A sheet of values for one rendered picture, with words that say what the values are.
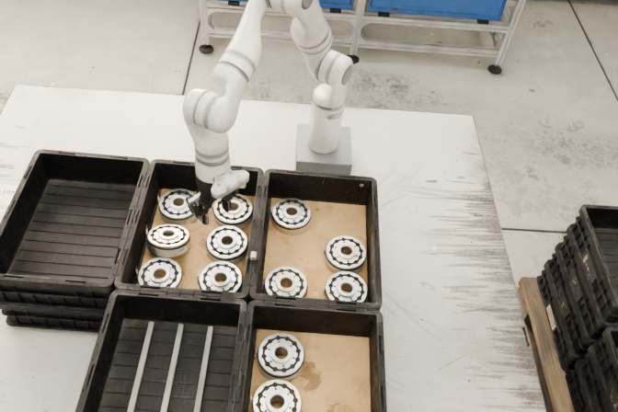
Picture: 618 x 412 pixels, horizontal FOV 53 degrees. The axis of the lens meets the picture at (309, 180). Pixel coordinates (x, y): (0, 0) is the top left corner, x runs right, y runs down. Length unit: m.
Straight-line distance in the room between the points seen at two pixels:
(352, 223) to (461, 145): 0.63
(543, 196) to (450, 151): 1.09
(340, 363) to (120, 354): 0.49
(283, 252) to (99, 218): 0.49
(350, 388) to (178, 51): 2.54
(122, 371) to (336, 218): 0.66
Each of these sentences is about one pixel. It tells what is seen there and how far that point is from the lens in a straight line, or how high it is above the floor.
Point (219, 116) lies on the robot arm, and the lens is 1.17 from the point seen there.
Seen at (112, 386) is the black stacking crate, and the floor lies 0.83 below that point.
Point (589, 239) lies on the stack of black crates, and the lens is 2.22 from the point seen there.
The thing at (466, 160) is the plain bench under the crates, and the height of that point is 0.70.
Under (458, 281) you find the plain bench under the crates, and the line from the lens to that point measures 1.78.
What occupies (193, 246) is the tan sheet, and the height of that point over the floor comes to 0.83.
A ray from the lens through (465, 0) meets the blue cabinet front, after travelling 3.46.
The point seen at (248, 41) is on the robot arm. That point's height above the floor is 1.40.
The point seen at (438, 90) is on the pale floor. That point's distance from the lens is 3.50.
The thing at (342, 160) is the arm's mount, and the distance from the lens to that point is 1.85.
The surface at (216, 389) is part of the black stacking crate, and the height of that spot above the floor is 0.83.
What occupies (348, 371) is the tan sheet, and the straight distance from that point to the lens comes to 1.44.
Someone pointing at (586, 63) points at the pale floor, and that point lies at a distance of 4.09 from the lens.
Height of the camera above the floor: 2.12
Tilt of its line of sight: 48 degrees down
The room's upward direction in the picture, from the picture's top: 7 degrees clockwise
